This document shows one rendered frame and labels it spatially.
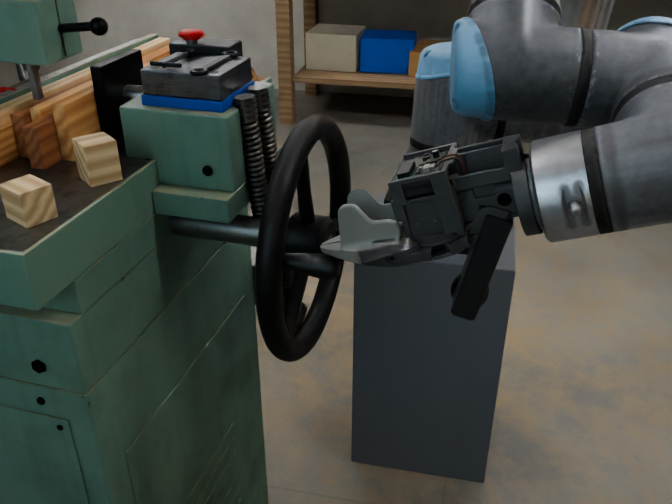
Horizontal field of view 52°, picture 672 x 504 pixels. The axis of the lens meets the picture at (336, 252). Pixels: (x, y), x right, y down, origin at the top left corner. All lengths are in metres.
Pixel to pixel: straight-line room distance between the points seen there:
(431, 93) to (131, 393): 0.74
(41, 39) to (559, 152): 0.56
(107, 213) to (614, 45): 0.51
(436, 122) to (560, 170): 0.71
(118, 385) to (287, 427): 0.95
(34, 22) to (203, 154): 0.23
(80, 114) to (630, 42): 0.58
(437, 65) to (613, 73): 0.63
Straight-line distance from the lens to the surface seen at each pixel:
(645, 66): 0.67
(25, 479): 0.94
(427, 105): 1.28
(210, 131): 0.77
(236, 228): 0.82
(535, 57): 0.66
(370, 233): 0.64
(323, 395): 1.81
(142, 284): 0.83
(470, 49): 0.65
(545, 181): 0.58
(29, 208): 0.69
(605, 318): 2.24
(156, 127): 0.80
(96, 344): 0.77
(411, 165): 0.62
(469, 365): 1.42
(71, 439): 0.84
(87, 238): 0.73
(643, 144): 0.58
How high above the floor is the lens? 1.20
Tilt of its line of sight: 29 degrees down
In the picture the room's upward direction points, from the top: straight up
